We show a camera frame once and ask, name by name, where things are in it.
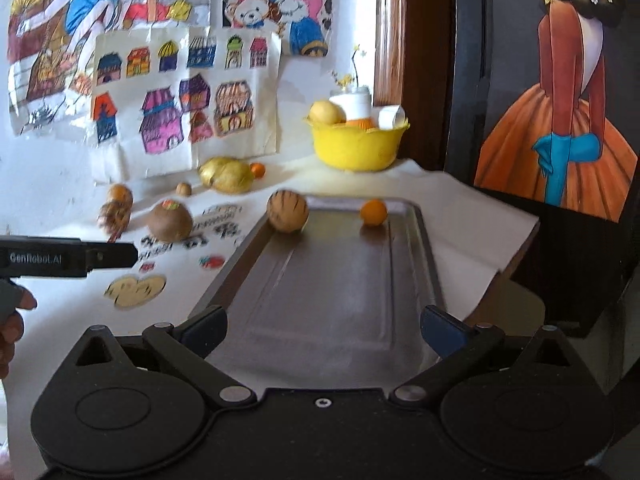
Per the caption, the striped pepino melon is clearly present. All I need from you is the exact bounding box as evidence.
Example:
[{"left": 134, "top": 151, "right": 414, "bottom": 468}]
[
  {"left": 96, "top": 184, "right": 134, "bottom": 242},
  {"left": 267, "top": 190, "right": 309, "bottom": 234}
]

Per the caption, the brown kiwi with sticker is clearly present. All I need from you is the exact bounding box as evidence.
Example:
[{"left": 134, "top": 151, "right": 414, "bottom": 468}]
[{"left": 146, "top": 200, "right": 193, "bottom": 243}]

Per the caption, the yellow green mango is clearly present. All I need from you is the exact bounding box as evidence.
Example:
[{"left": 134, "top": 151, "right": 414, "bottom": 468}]
[{"left": 198, "top": 157, "right": 255, "bottom": 194}]

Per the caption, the small orange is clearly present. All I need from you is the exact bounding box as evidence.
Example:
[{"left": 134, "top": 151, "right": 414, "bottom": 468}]
[
  {"left": 359, "top": 200, "right": 388, "bottom": 228},
  {"left": 250, "top": 162, "right": 266, "bottom": 179}
]

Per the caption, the person's left hand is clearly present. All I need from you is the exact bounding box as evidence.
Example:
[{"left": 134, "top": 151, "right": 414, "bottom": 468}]
[{"left": 0, "top": 278, "right": 37, "bottom": 379}]

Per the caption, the white printed table cloth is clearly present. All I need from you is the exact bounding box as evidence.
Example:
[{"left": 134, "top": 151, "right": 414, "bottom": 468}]
[{"left": 4, "top": 157, "right": 537, "bottom": 479}]

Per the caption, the metal baking tray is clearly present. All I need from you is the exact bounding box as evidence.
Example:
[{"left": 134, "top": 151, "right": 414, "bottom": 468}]
[{"left": 193, "top": 196, "right": 444, "bottom": 393}]

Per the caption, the small brown round fruit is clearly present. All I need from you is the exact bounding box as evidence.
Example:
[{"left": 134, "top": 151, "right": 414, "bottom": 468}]
[{"left": 176, "top": 182, "right": 192, "bottom": 197}]

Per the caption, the small orange on tray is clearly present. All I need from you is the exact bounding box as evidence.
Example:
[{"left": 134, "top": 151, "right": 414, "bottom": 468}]
[{"left": 359, "top": 200, "right": 388, "bottom": 228}]

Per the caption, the houses drawing paper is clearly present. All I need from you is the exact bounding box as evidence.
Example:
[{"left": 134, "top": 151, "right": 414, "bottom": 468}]
[{"left": 87, "top": 27, "right": 281, "bottom": 184}]

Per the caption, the yellow plastic bowl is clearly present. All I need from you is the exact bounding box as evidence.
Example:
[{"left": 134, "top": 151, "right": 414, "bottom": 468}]
[{"left": 305, "top": 118, "right": 410, "bottom": 172}]

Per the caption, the white paper roll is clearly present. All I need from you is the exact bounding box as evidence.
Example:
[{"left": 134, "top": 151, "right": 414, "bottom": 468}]
[{"left": 378, "top": 105, "right": 406, "bottom": 130}]

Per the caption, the girl in orange dress painting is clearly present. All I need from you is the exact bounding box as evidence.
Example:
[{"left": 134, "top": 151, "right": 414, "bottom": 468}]
[{"left": 474, "top": 0, "right": 638, "bottom": 221}]

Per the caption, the children drawing poster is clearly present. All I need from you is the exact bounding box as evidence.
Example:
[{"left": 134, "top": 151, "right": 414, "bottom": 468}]
[{"left": 8, "top": 0, "right": 212, "bottom": 136}]

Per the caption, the white jar with flowers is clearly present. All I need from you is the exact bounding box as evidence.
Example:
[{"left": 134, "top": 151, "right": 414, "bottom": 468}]
[{"left": 329, "top": 44, "right": 372, "bottom": 122}]

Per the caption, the yellow pear in bowl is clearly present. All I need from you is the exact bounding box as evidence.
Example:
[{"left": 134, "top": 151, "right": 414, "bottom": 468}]
[{"left": 308, "top": 100, "right": 346, "bottom": 125}]

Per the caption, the bear and girl drawing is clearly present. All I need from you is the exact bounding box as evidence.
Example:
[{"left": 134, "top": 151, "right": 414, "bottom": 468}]
[{"left": 222, "top": 0, "right": 332, "bottom": 58}]

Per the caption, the brown wooden door frame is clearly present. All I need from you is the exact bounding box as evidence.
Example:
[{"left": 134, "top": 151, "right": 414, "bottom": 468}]
[{"left": 373, "top": 0, "right": 456, "bottom": 170}]

